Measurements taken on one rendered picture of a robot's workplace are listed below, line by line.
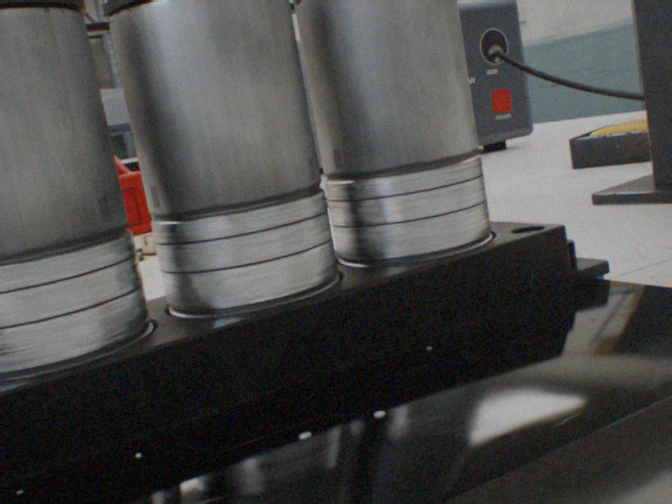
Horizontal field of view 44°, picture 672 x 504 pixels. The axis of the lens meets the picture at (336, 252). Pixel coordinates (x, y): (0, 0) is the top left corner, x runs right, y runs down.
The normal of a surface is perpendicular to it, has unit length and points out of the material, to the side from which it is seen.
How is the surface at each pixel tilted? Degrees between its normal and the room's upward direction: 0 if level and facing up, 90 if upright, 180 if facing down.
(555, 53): 90
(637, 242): 0
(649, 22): 90
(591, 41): 90
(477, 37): 90
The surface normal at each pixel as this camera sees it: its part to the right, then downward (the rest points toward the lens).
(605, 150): -0.57, 0.24
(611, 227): -0.17, -0.97
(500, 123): 0.46, 0.07
